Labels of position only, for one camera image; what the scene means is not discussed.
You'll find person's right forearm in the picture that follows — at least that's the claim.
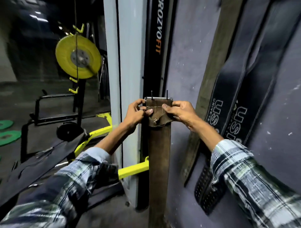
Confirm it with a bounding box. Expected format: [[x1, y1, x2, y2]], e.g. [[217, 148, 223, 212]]
[[192, 116, 301, 228]]

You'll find black belt with white print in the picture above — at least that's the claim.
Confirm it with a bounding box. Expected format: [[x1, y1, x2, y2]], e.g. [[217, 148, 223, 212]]
[[223, 0, 301, 146], [194, 0, 273, 215]]

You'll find black bench with yellow frame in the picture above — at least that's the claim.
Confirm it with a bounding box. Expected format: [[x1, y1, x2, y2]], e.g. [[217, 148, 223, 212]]
[[0, 112, 150, 212]]

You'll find black belt with orange lettering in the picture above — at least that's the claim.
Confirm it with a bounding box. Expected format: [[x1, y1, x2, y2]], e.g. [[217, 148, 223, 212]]
[[143, 0, 175, 99]]

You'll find small black weight plate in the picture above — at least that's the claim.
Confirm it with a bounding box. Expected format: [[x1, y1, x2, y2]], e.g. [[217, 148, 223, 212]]
[[56, 122, 84, 142]]

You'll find yellow weight plate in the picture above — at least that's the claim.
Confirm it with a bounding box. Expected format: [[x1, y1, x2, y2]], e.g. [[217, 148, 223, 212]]
[[55, 35, 102, 79]]

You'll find person's left forearm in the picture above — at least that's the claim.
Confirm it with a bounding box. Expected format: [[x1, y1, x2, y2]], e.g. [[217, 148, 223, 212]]
[[0, 122, 137, 228]]

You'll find white pillar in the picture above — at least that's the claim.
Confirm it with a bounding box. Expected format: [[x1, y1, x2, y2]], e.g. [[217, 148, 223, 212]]
[[103, 0, 148, 208]]

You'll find brown leather lifting belt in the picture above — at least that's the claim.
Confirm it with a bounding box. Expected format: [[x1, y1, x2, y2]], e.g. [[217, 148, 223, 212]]
[[144, 90, 174, 228]]

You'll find black rack with yellow hooks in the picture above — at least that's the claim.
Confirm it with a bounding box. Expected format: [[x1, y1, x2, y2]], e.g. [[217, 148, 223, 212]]
[[20, 23, 88, 163]]

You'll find person's right hand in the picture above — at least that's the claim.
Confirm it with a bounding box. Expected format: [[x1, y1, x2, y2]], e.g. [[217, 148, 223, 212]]
[[162, 101, 203, 131]]

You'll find person's left hand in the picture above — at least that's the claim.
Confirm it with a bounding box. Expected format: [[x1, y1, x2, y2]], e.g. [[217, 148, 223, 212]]
[[123, 99, 154, 132]]

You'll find olive leather lifting belt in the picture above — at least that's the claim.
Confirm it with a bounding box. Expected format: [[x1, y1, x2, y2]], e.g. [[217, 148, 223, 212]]
[[181, 0, 246, 187]]

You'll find green weight plate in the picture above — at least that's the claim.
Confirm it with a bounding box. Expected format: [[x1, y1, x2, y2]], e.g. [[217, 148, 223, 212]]
[[0, 130, 22, 147], [0, 120, 14, 131]]

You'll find thin black cable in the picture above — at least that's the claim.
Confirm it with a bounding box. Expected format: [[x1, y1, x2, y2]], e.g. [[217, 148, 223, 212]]
[[115, 0, 124, 168]]

